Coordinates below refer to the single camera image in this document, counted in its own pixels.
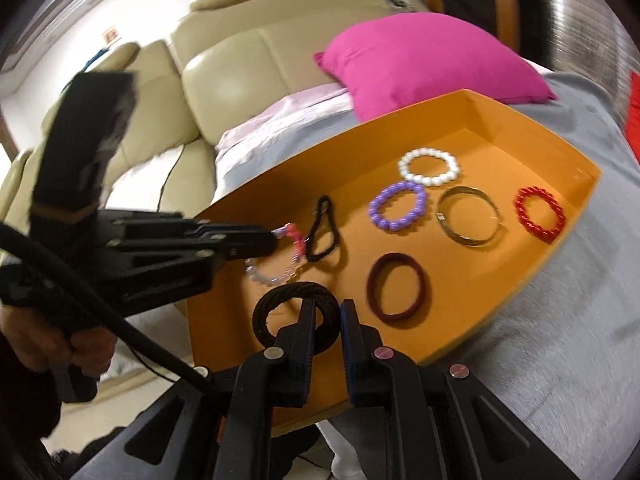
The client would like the dark red hair tie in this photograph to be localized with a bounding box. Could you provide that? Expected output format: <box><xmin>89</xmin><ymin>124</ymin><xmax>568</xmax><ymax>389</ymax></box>
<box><xmin>366</xmin><ymin>252</ymin><xmax>432</xmax><ymax>325</ymax></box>

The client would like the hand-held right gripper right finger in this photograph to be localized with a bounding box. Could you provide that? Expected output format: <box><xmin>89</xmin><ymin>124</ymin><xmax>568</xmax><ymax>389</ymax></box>
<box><xmin>340</xmin><ymin>297</ymin><xmax>581</xmax><ymax>480</ymax></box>

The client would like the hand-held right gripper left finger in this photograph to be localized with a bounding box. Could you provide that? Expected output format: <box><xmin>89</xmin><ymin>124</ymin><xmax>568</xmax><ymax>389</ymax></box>
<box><xmin>67</xmin><ymin>297</ymin><xmax>321</xmax><ymax>480</ymax></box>

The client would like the red bead bracelet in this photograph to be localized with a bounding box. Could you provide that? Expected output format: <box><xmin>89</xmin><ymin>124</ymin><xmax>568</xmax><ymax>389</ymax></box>
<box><xmin>513</xmin><ymin>186</ymin><xmax>568</xmax><ymax>245</ymax></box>

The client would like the pink clear bead bracelet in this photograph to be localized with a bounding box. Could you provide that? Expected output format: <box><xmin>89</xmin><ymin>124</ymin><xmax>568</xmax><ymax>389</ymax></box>
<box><xmin>245</xmin><ymin>222</ymin><xmax>306</xmax><ymax>286</ymax></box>

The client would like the grey blanket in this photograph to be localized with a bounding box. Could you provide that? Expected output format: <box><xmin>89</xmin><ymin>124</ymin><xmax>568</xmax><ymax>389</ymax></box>
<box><xmin>215</xmin><ymin>70</ymin><xmax>640</xmax><ymax>480</ymax></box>

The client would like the pale pink sheet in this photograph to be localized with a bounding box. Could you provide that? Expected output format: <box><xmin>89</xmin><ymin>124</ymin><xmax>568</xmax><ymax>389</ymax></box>
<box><xmin>215</xmin><ymin>84</ymin><xmax>358</xmax><ymax>153</ymax></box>

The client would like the pink pillow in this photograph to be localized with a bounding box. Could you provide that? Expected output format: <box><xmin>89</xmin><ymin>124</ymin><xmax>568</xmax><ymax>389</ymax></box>
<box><xmin>314</xmin><ymin>11</ymin><xmax>558</xmax><ymax>123</ymax></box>

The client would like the person's left hand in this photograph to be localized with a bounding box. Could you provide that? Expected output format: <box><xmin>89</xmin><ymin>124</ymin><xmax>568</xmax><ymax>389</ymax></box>
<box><xmin>0</xmin><ymin>302</ymin><xmax>118</xmax><ymax>376</ymax></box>

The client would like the orange box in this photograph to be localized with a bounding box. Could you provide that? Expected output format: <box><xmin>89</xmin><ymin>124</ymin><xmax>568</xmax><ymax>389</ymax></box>
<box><xmin>187</xmin><ymin>88</ymin><xmax>601</xmax><ymax>436</ymax></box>

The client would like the white bead bracelet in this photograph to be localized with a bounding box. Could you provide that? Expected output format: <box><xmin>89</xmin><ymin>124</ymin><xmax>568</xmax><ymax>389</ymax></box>
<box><xmin>397</xmin><ymin>146</ymin><xmax>461</xmax><ymax>188</ymax></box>

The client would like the thin black hair tie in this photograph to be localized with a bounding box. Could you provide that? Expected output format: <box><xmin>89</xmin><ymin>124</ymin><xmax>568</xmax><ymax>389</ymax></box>
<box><xmin>305</xmin><ymin>195</ymin><xmax>343</xmax><ymax>263</ymax></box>

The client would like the black braided hair ring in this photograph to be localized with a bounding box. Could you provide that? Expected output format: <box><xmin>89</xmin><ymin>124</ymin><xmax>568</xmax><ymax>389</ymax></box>
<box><xmin>251</xmin><ymin>282</ymin><xmax>342</xmax><ymax>352</ymax></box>

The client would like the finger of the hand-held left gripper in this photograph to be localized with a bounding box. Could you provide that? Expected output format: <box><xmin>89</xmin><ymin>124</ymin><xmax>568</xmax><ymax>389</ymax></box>
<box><xmin>97</xmin><ymin>208</ymin><xmax>273</xmax><ymax>248</ymax></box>
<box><xmin>100</xmin><ymin>240</ymin><xmax>279</xmax><ymax>317</ymax></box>

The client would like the purple bead bracelet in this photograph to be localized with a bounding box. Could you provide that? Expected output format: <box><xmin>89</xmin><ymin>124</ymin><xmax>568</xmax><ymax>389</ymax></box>
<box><xmin>368</xmin><ymin>180</ymin><xmax>430</xmax><ymax>233</ymax></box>

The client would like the wooden cabinet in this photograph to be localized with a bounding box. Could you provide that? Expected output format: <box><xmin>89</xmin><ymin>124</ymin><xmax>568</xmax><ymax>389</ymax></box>
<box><xmin>412</xmin><ymin>0</ymin><xmax>523</xmax><ymax>53</ymax></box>

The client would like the silver metal bangle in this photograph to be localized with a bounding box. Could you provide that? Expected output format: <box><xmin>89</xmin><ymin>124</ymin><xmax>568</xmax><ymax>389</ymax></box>
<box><xmin>436</xmin><ymin>186</ymin><xmax>506</xmax><ymax>248</ymax></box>

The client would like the thick black cable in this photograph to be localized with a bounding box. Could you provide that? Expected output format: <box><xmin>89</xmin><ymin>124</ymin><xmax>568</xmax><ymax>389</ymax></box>
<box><xmin>0</xmin><ymin>222</ymin><xmax>221</xmax><ymax>398</ymax></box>

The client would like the beige leather sofa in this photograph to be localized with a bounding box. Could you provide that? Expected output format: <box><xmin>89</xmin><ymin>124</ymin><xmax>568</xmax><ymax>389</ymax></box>
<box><xmin>0</xmin><ymin>0</ymin><xmax>431</xmax><ymax>381</ymax></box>

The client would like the red pillow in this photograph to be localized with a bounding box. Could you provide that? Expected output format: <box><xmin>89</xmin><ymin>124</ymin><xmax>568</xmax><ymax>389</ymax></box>
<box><xmin>620</xmin><ymin>67</ymin><xmax>640</xmax><ymax>153</ymax></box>

